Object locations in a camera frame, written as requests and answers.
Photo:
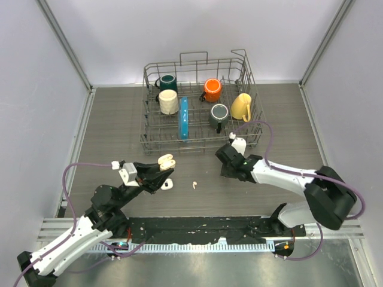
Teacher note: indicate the dark green mug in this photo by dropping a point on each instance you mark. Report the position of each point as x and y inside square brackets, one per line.
[167, 82]

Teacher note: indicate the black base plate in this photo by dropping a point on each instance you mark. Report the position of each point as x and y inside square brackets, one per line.
[205, 230]

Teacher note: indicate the white slotted cable duct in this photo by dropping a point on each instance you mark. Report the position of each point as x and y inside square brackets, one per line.
[220, 247]

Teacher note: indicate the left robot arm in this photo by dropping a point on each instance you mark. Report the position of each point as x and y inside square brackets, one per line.
[103, 220]

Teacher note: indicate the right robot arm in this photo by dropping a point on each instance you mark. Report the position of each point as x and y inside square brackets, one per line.
[327, 200]

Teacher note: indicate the white earbud charging case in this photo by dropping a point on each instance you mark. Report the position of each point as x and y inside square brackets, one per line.
[167, 185]

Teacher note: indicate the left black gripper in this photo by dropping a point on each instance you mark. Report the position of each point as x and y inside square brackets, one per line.
[144, 169]

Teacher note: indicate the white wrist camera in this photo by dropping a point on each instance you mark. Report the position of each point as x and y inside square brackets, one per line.
[127, 172]
[239, 144]

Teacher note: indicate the beige earbud case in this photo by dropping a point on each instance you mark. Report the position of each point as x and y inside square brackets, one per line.
[166, 162]

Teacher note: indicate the cream textured mug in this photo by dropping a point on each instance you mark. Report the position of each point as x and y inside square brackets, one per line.
[168, 101]

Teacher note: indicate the grey wire dish rack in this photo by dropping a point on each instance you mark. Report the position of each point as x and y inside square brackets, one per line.
[161, 133]

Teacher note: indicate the orange mug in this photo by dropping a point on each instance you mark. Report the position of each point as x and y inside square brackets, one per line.
[211, 90]

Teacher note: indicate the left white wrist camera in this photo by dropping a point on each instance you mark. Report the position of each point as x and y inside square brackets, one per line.
[127, 172]

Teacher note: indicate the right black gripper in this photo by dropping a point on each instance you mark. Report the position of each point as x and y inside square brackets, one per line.
[225, 172]

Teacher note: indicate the blue plate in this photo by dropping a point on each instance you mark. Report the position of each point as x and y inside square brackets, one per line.
[183, 122]

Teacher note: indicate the yellow mug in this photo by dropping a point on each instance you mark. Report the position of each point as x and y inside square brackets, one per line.
[241, 107]

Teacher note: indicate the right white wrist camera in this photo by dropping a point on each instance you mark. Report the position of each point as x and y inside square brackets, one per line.
[239, 144]

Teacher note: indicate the grey mug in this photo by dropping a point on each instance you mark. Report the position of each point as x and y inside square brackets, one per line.
[218, 117]

